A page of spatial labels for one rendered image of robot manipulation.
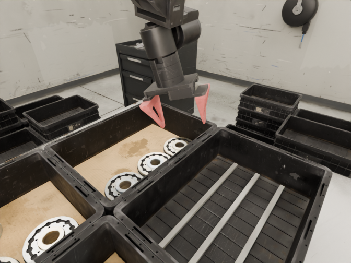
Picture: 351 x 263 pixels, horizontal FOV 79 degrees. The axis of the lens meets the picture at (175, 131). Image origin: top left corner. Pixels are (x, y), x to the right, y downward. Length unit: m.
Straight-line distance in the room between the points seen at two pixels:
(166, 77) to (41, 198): 0.45
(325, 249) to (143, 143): 0.60
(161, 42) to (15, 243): 0.50
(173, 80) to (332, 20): 2.94
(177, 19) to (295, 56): 3.02
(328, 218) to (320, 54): 2.68
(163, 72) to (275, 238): 0.42
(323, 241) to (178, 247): 0.43
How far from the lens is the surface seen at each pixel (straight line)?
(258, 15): 3.44
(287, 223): 0.59
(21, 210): 0.66
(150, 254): 0.38
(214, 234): 0.51
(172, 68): 0.41
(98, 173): 0.67
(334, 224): 0.82
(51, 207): 0.63
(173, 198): 0.57
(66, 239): 0.43
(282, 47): 3.38
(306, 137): 1.60
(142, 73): 1.87
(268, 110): 1.75
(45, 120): 1.80
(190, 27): 0.45
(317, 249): 0.74
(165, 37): 0.40
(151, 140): 0.76
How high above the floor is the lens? 1.27
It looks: 33 degrees down
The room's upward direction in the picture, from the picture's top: straight up
